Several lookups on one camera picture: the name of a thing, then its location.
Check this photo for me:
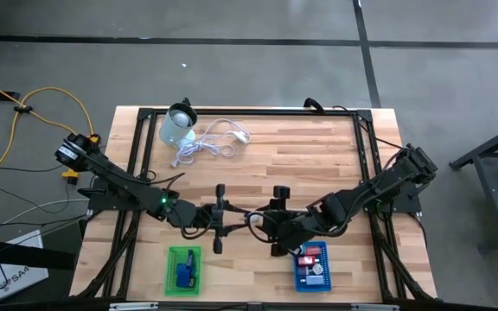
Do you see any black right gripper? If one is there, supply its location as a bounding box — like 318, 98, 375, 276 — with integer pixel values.
251, 185, 298, 258

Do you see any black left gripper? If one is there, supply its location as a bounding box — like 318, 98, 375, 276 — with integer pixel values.
196, 183, 252, 256

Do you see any green plastic basket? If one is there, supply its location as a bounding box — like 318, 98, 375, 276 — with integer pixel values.
163, 245, 204, 298

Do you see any blue plastic basket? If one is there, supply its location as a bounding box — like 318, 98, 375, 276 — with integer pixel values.
292, 240, 333, 294

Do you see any white desk lamp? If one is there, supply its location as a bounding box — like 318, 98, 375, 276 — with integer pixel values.
157, 102, 199, 150

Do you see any black metal beam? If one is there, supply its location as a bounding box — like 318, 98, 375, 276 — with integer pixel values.
0, 236, 77, 271

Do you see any white printed box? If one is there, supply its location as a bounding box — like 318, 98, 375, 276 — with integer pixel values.
0, 230, 50, 302

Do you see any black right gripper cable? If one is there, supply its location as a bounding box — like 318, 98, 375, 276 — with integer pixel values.
246, 210, 276, 244

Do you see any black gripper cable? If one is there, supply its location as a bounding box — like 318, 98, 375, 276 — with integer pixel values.
246, 210, 276, 244
178, 206, 214, 241

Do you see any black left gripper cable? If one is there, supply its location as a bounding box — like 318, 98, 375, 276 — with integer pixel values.
178, 206, 214, 241

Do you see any white lamp cable with switch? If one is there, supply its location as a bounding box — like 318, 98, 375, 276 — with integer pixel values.
170, 118, 252, 168

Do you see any black aluminium table frame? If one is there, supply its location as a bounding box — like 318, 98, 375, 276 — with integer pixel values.
75, 106, 438, 303

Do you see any silver metal bracket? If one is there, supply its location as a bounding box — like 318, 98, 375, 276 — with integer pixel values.
351, 303, 401, 311
109, 301, 159, 311

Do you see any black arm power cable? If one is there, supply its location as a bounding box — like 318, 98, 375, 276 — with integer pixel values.
333, 105, 405, 151

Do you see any yellow extension cable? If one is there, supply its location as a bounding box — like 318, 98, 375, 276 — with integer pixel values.
0, 73, 81, 186
0, 86, 103, 200

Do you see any white floor cable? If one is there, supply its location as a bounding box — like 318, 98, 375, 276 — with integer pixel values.
0, 197, 91, 238

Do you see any black metal table frame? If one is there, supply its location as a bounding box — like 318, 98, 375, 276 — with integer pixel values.
449, 118, 498, 238

